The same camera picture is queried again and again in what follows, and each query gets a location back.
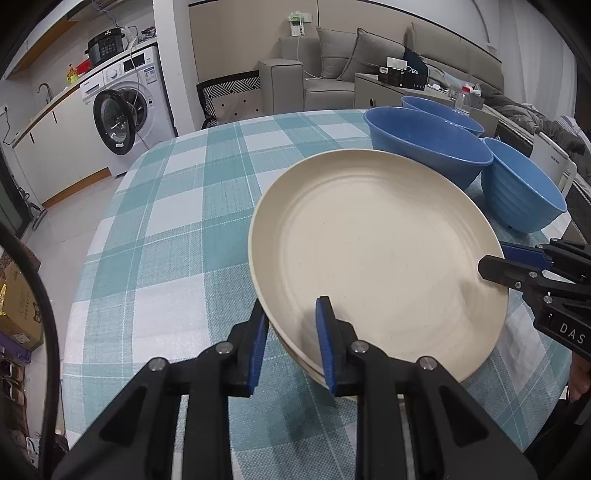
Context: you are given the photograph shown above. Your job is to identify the white upper cabinets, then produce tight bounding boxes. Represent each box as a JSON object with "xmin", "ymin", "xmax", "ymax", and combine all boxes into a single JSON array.
[{"xmin": 7, "ymin": 0, "xmax": 93, "ymax": 77}]

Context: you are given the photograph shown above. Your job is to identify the black box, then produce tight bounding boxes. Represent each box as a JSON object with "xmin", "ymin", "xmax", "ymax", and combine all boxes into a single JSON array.
[{"xmin": 378, "ymin": 65, "xmax": 428, "ymax": 90}]

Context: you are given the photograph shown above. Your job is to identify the clear water bottle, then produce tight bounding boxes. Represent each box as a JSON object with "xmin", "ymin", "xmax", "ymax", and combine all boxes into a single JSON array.
[{"xmin": 452, "ymin": 83, "xmax": 483, "ymax": 116}]

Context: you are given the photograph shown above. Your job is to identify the light blue ribbed bowl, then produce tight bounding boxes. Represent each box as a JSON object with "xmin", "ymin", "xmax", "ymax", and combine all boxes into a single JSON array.
[{"xmin": 481, "ymin": 137, "xmax": 568, "ymax": 233}]

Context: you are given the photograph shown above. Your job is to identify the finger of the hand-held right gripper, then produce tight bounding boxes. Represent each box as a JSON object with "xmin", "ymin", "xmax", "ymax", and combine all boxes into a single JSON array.
[
  {"xmin": 500, "ymin": 238, "xmax": 591, "ymax": 283},
  {"xmin": 478, "ymin": 255, "xmax": 561, "ymax": 305}
]

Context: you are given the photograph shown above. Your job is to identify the black cable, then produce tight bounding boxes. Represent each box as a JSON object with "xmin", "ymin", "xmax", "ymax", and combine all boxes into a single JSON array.
[{"xmin": 0, "ymin": 226, "xmax": 63, "ymax": 462}]

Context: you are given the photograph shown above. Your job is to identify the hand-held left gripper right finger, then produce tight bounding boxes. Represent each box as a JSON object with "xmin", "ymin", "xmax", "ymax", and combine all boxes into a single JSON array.
[{"xmin": 315, "ymin": 296, "xmax": 539, "ymax": 480}]

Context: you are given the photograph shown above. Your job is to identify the white cabinets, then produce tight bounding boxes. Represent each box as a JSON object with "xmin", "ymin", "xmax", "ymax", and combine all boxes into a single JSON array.
[
  {"xmin": 7, "ymin": 0, "xmax": 93, "ymax": 77},
  {"xmin": 11, "ymin": 85, "xmax": 114, "ymax": 206}
]

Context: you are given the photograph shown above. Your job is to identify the grey blanket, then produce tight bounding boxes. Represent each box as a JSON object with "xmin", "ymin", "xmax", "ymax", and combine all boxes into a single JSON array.
[{"xmin": 485, "ymin": 88, "xmax": 591, "ymax": 153}]

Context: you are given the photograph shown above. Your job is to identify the brown patterned box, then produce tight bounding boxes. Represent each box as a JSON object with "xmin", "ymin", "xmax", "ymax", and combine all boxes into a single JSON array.
[{"xmin": 0, "ymin": 261, "xmax": 44, "ymax": 352}]

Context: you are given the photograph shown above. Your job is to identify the white washing machine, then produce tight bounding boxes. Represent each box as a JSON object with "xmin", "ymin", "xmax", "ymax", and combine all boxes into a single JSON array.
[{"xmin": 79, "ymin": 45, "xmax": 177, "ymax": 158}]

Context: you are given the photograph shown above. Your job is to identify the cream plate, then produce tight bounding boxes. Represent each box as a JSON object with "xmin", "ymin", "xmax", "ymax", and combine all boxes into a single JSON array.
[
  {"xmin": 248, "ymin": 148, "xmax": 510, "ymax": 384},
  {"xmin": 270, "ymin": 318, "xmax": 324, "ymax": 374},
  {"xmin": 288, "ymin": 351, "xmax": 407, "ymax": 401}
]

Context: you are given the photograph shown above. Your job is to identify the black pressure cooker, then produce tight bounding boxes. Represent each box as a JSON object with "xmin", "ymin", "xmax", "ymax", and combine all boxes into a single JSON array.
[{"xmin": 87, "ymin": 28, "xmax": 125, "ymax": 66}]

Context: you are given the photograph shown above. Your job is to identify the white lower cabinets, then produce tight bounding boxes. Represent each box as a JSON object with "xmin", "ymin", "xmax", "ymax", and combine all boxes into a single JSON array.
[{"xmin": 11, "ymin": 85, "xmax": 114, "ymax": 206}]

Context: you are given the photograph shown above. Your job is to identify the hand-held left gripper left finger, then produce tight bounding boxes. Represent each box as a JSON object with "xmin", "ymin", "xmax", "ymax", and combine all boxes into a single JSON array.
[{"xmin": 51, "ymin": 298, "xmax": 271, "ymax": 480}]

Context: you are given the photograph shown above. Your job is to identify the dark blue clothing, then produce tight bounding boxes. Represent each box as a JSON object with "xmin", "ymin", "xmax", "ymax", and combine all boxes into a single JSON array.
[{"xmin": 404, "ymin": 47, "xmax": 430, "ymax": 86}]

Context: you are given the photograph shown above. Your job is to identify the person's right hand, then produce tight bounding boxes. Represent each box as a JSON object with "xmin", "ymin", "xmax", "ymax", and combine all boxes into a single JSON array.
[{"xmin": 567, "ymin": 357, "xmax": 591, "ymax": 403}]

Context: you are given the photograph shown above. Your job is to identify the white appliance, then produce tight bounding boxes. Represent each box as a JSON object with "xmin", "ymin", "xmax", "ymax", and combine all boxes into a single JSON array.
[{"xmin": 531, "ymin": 131, "xmax": 579, "ymax": 197}]

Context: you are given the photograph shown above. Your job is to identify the grey sofa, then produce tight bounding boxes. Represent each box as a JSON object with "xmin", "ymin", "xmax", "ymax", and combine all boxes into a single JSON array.
[{"xmin": 259, "ymin": 21, "xmax": 591, "ymax": 153}]

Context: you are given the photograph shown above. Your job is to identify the grey cushion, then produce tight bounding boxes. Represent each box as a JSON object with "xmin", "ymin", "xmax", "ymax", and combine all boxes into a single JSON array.
[
  {"xmin": 315, "ymin": 26, "xmax": 358, "ymax": 80},
  {"xmin": 339, "ymin": 28, "xmax": 407, "ymax": 83}
]

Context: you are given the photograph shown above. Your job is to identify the teal checkered tablecloth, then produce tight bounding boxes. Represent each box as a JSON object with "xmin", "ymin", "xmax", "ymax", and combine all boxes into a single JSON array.
[{"xmin": 61, "ymin": 109, "xmax": 578, "ymax": 480}]

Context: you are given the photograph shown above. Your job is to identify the dark blue bowl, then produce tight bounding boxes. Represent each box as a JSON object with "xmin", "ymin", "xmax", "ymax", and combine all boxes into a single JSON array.
[
  {"xmin": 401, "ymin": 95, "xmax": 485, "ymax": 137},
  {"xmin": 363, "ymin": 106, "xmax": 495, "ymax": 189}
]

